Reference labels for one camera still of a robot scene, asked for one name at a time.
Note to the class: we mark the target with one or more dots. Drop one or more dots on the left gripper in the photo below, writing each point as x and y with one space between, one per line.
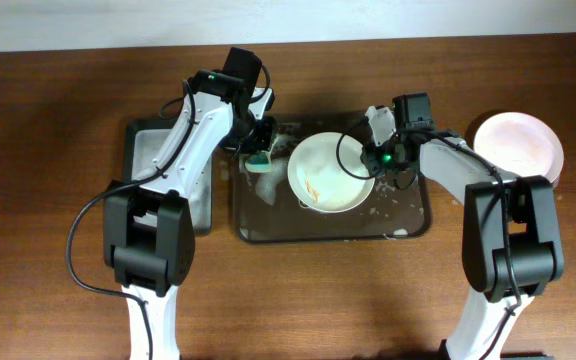
261 138

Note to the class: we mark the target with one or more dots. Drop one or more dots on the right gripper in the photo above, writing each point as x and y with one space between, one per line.
373 159

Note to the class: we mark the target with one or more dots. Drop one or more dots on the green yellow sponge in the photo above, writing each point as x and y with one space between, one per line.
259 162

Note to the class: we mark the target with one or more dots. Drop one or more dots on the white plate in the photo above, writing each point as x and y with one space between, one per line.
522 144
329 178

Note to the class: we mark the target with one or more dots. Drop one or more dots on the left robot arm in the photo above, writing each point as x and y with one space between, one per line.
148 235

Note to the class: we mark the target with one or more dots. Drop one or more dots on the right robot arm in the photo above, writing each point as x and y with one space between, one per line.
511 244

